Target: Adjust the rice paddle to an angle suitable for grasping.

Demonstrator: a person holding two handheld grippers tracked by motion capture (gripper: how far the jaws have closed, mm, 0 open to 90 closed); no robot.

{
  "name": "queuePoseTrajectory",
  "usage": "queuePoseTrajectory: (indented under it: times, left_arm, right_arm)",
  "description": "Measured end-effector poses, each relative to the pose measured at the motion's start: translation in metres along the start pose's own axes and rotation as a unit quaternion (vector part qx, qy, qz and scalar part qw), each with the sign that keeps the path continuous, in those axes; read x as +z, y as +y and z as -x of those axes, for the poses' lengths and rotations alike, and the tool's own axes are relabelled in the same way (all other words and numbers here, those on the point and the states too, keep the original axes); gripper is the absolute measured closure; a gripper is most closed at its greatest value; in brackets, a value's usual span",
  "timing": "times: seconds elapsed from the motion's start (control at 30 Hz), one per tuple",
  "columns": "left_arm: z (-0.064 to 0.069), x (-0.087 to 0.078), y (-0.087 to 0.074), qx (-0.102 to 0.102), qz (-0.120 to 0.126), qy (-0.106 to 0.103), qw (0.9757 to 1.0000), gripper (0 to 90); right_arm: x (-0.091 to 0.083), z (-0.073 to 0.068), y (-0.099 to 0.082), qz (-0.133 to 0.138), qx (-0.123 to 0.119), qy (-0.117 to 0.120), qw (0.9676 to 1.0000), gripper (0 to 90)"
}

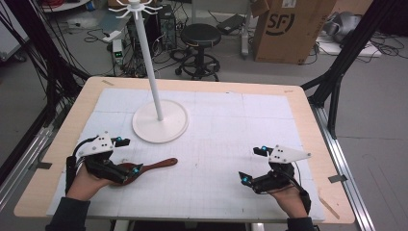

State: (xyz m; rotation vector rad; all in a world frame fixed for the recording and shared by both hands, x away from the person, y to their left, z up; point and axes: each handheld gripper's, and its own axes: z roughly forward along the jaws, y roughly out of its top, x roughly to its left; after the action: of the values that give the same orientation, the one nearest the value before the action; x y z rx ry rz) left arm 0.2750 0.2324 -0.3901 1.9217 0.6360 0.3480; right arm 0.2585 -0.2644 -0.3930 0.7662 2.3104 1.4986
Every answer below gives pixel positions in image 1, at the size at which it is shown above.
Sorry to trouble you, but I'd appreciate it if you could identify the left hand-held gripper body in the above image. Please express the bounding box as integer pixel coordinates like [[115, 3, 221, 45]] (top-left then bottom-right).
[[77, 131, 130, 186]]

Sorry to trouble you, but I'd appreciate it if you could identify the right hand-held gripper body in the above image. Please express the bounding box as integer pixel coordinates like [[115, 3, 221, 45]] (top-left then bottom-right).
[[251, 144, 313, 195]]

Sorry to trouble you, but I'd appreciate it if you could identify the reddish brown wooden spoon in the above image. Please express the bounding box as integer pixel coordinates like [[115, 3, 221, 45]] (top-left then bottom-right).
[[111, 157, 179, 187]]

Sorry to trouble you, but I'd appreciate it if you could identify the person's left hand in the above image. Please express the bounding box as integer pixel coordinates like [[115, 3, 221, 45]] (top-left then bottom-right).
[[65, 164, 114, 203]]

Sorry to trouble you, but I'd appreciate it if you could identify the person's right hand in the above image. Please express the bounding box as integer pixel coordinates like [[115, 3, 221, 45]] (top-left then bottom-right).
[[275, 185, 309, 220]]

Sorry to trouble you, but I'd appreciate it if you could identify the white hook stand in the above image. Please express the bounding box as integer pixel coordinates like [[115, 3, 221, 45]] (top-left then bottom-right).
[[108, 0, 190, 144]]

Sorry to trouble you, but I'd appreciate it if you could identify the white grid mat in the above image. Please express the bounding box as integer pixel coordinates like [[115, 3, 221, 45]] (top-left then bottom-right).
[[45, 87, 326, 223]]

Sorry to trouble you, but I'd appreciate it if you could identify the tan tape strip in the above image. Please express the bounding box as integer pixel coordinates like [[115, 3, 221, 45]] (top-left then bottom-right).
[[317, 194, 342, 221]]

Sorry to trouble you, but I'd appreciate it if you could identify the white device with green light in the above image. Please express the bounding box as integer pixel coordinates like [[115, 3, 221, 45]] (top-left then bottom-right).
[[111, 38, 125, 64]]

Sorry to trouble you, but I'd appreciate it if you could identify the white power strip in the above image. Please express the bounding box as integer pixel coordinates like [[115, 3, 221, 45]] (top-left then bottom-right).
[[101, 29, 123, 43]]

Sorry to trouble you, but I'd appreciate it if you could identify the white metal stand leg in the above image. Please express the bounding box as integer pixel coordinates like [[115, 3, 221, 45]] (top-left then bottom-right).
[[240, 0, 254, 60]]

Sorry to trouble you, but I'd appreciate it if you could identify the black computer tower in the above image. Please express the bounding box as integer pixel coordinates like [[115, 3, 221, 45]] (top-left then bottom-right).
[[156, 3, 178, 52]]

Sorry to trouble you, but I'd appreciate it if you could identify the brown cardboard box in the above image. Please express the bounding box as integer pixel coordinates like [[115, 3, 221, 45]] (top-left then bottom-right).
[[252, 0, 339, 65]]

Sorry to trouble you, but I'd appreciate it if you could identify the black round stool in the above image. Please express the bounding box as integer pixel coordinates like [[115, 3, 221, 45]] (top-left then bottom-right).
[[174, 22, 223, 83]]

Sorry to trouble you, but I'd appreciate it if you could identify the black flat device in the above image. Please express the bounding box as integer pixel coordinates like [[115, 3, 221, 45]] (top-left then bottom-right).
[[216, 13, 247, 36]]

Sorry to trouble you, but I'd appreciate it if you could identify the grey rounded machine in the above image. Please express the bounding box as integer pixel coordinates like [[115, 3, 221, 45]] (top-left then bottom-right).
[[322, 11, 363, 43]]

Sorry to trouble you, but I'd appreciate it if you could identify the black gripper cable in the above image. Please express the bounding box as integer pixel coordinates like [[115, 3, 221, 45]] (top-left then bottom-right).
[[72, 135, 100, 159], [292, 161, 303, 188]]

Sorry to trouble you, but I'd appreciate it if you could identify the black wrist strap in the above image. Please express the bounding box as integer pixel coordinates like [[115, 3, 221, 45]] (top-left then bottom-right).
[[64, 155, 79, 195], [298, 188, 313, 216]]

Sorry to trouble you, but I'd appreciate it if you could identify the aluminium rail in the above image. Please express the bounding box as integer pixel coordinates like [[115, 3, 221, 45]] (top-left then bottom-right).
[[0, 105, 70, 210], [308, 102, 377, 231]]

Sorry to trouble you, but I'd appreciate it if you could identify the bundle of floor cables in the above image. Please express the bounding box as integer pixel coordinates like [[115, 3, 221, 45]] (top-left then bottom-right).
[[84, 27, 193, 79]]

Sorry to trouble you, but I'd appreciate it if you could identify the black metal frame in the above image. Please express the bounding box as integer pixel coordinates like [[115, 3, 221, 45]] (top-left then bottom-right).
[[300, 0, 398, 141], [0, 0, 91, 187]]

